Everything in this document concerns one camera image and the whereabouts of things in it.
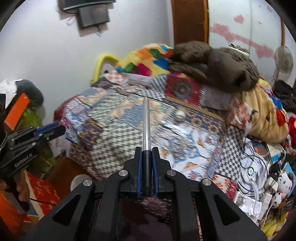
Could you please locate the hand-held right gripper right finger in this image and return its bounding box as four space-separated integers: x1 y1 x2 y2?
151 146 266 241

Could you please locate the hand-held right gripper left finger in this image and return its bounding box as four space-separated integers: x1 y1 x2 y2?
30 146 142 241

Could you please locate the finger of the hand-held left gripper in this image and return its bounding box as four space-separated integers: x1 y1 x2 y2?
41 125 67 143
33 121 60 138

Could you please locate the silver rod with black handle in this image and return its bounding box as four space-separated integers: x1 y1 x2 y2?
142 97 153 195

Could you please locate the person's left hand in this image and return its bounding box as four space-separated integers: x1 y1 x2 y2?
16 170 30 202

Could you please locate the white paper bag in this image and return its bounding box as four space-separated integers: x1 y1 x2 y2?
55 137 67 156

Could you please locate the green patterned bag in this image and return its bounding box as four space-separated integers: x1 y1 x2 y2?
22 107 57 172

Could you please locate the grey cloth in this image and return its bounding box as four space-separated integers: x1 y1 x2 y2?
16 79 44 105

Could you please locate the red floral box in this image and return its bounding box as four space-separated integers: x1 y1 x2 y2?
24 170 62 220

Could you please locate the silver foil wrapper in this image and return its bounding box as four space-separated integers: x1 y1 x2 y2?
162 122 188 135

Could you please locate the white cloth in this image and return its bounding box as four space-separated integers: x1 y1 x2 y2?
0 79 22 109

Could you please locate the patchwork patterned blanket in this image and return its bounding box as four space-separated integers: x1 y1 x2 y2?
54 71 269 197

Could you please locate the yellow curved tube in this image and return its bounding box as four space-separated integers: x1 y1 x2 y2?
91 53 119 84

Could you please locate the white power strip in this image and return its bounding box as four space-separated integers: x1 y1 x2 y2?
236 192 264 220

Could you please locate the colourful block blanket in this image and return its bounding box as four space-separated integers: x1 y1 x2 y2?
116 43 175 77

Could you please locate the yellow plush blanket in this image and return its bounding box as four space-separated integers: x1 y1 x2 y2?
228 77 289 144

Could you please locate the black box under television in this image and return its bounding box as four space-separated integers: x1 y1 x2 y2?
76 5 110 29

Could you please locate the blue box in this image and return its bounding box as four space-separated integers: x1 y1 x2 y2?
269 148 287 163

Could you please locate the brown padded jacket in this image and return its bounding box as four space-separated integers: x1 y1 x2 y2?
168 40 260 92

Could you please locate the white spotted plush dog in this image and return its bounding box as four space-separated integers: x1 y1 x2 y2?
270 168 292 209

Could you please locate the red plush toy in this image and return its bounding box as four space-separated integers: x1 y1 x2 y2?
287 116 296 139

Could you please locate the black clothes pile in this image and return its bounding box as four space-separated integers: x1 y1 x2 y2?
274 80 296 114

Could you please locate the brown wooden door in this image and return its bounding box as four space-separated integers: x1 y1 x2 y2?
171 0 210 47

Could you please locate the standing electric fan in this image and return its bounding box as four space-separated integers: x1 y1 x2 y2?
272 45 293 80

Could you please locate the black wall television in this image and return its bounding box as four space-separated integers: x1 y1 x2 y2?
58 0 116 11

